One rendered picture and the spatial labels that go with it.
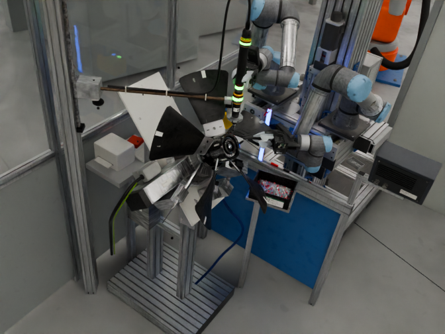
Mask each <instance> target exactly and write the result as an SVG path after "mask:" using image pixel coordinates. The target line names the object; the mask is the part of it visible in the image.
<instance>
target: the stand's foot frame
mask: <svg viewBox="0 0 445 334"><path fill-rule="evenodd" d="M178 257H179V251H178V250H176V249H175V248H173V247H171V246H170V245H169V244H167V243H165V242H163V263H162V271H161V272H160V273H159V274H158V275H157V276H156V277H155V278H154V279H151V278H150V277H148V276H147V248H146V249H144V250H143V251H142V252H141V253H140V254H139V255H138V256H137V257H135V258H134V259H133V260H132V261H131V262H129V263H128V264H127V265H126V266H125V267H124V268H123V269H122V270H120V271H119V272H118V273H117V274H115V275H114V276H113V277H112V278H111V279H110V280H109V281H108V282H107V290H108V291H109V292H110V293H112V294H113V295H115V296H116V297H118V299H120V300H121V301H123V302H124V303H125V304H126V305H128V306H129V307H131V308H132V309H133V310H135V311H136V312H138V313H139V314H140V315H141V316H143V317H144V318H146V319H147V320H148V321H149V322H151V323H152V324H154V325H155V326H156V327H157V328H159V329H161V330H162V331H163V332H164V333H166V334H201V333H202V332H203V331H204V330H205V328H206V327H207V326H208V325H209V324H210V322H212V320H213V319H214V318H215V316H216V315H217V314H218V313H219V311H220V310H221V309H222V308H223V307H224V306H225V304H226V303H227V302H228V301H229V299H231V297H232V296H233V295H234V289H235V287H234V286H233V285H231V284H229V283H228V282H226V281H225V280H223V279H222V278H220V277H218V276H217V275H216V274H214V273H212V272H211V271H210V272H209V273H208V274H207V275H206V276H205V277H204V278H203V279H202V280H201V281H200V282H199V283H198V284H197V285H196V284H195V283H196V281H198V279H200V277H202V275H204V273H206V271H208V270H207V269H206V268H204V267H203V266H201V265H200V264H198V263H197V262H195V261H194V267H193V281H192V289H191V291H190V292H189V293H188V295H186V297H185V298H183V299H182V300H181V299H180V298H179V297H177V296H176V291H177V269H178Z"/></svg>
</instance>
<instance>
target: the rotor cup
mask: <svg viewBox="0 0 445 334"><path fill-rule="evenodd" d="M210 138H214V141H213V143H212V145H211V146H210V148H209V149H208V151H207V152H206V154H205V155H200V157H201V160H202V161H203V163H204V164H205V165H206V166H208V167H210V168H212V166H215V162H216V159H217V158H218V159H219V161H218V165H217V166H218V167H219V166H220V165H221V164H222V163H223V162H228V161H231V160H234V159H236V158H237V157H238V155H239V153H240V145H239V142H238V139H237V138H236V137H235V136H234V135H233V134H231V133H225V134H222V135H219V136H216V137H210ZM215 144H219V145H218V146H214V145H215ZM229 144H231V145H232V148H229V147H228V145H229ZM225 158H226V159H227V160H222V159H225Z"/></svg>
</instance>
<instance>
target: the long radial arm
mask: <svg viewBox="0 0 445 334"><path fill-rule="evenodd" d="M194 171H195V169H194V167H193V165H192V164H191V161H190V159H189V157H188V156H186V157H183V158H180V159H177V160H175V162H173V163H171V164H167V165H166V166H164V167H163V168H162V172H161V173H160V174H158V175H157V176H155V177H154V178H152V179H151V180H150V181H148V182H145V183H144V184H140V185H138V186H136V187H135V188H134V189H133V190H132V192H133V191H136V190H141V189H144V191H145V192H146V195H147V196H148V198H149V200H150V201H151V203H152V204H153V203H154V202H156V201H157V200H159V199H160V198H161V197H162V196H163V195H165V194H166V193H168V192H169V191H170V190H171V189H173V188H174V187H175V186H177V185H178V184H179V183H180V182H182V181H183V180H184V179H186V177H188V176H189V175H191V174H192V173H193V172H194Z"/></svg>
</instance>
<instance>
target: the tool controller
mask: <svg viewBox="0 0 445 334"><path fill-rule="evenodd" d="M441 167H442V163H440V162H437V161H435V160H432V159H430V158H427V157H425V156H423V155H421V154H418V153H416V152H413V151H411V150H408V149H406V148H403V147H402V146H399V145H396V144H394V143H392V142H389V141H387V140H386V141H385V142H384V143H383V144H382V146H381V148H380V149H379V151H378V152H377V154H376V156H375V159H374V162H373V165H372V167H371V171H370V175H369V178H368V181H369V182H371V183H373V184H375V185H376V186H380V187H382V188H383V189H387V190H389V191H390V192H393V193H395V194H397V195H400V196H402V197H404V198H406V199H409V200H411V201H413V202H415V203H417V204H419V205H422V204H423V202H424V200H425V198H426V196H427V195H428V193H429V191H430V189H431V187H432V185H433V183H434V181H435V179H436V177H437V175H438V173H439V171H440V169H441Z"/></svg>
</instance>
